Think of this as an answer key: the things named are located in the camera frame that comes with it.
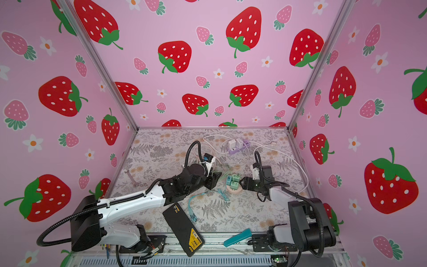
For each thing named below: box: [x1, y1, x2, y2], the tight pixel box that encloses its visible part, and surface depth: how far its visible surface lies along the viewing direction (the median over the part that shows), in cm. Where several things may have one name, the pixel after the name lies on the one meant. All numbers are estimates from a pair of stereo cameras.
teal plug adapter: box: [226, 175, 232, 186], surface depth 90 cm
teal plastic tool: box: [223, 228, 252, 247], surface depth 78 cm
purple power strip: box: [227, 139, 251, 156], surface depth 108 cm
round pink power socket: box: [226, 183, 243, 195], surface depth 90 cm
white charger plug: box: [228, 137, 243, 150], surface depth 106 cm
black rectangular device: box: [162, 202, 205, 257], surface depth 79 cm
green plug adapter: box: [230, 173, 241, 188], surface depth 89 cm
